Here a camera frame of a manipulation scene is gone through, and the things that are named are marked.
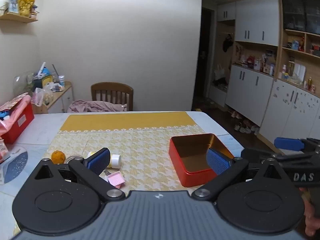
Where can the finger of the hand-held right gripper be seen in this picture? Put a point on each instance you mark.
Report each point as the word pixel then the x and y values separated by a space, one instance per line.
pixel 288 144
pixel 252 155

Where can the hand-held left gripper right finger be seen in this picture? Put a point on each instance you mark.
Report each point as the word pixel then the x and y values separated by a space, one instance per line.
pixel 218 163

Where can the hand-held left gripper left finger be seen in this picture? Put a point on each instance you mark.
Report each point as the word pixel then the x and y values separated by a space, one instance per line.
pixel 100 159

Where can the white bottle yellow label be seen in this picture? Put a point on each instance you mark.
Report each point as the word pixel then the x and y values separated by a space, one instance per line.
pixel 115 160

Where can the pink ribbed plastic tray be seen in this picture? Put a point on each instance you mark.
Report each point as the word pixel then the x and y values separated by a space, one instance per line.
pixel 116 179

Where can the round metal jar lid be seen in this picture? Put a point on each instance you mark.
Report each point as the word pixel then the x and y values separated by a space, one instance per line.
pixel 73 158

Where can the orange fruit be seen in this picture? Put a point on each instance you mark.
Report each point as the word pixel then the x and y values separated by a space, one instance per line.
pixel 58 157

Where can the red metal tin box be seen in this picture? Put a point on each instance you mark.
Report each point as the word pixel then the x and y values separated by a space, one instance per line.
pixel 175 160

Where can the person's right hand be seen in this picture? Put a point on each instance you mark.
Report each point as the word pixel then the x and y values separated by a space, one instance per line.
pixel 312 217

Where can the pile of shoes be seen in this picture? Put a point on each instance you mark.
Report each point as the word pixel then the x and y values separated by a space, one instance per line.
pixel 245 127

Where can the yellow houndstooth tablecloth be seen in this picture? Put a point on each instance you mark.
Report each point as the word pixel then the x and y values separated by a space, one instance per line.
pixel 125 125

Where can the pink cloth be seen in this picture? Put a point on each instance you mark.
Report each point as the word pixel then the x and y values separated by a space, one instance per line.
pixel 92 106

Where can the wooden chair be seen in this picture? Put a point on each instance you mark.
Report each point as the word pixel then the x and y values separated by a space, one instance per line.
pixel 112 89

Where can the wooden side cabinet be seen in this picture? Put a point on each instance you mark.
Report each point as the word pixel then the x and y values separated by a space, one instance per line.
pixel 61 97

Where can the blue round placemat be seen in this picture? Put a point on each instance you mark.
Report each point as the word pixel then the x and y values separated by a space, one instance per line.
pixel 16 163

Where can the clear plastic bag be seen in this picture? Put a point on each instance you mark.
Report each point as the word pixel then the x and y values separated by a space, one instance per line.
pixel 42 95

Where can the red cardboard box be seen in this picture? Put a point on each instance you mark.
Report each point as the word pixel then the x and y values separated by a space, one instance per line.
pixel 21 122

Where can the blue white pouch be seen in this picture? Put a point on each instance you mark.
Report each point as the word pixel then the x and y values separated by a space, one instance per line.
pixel 61 80

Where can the white tote bag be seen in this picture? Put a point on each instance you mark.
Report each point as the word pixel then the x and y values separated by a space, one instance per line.
pixel 220 71

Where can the yellow cartoon container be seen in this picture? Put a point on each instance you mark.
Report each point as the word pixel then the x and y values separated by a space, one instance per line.
pixel 45 80

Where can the black hanging bag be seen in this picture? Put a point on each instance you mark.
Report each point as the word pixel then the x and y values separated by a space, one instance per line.
pixel 228 43

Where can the white wooden wall cabinet unit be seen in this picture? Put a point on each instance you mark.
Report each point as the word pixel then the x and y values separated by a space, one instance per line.
pixel 257 30

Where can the wooden wall shelf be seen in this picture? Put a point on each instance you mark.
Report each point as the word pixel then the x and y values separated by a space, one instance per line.
pixel 17 18

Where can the small photo frame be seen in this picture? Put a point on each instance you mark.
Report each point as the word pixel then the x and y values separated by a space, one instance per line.
pixel 13 2

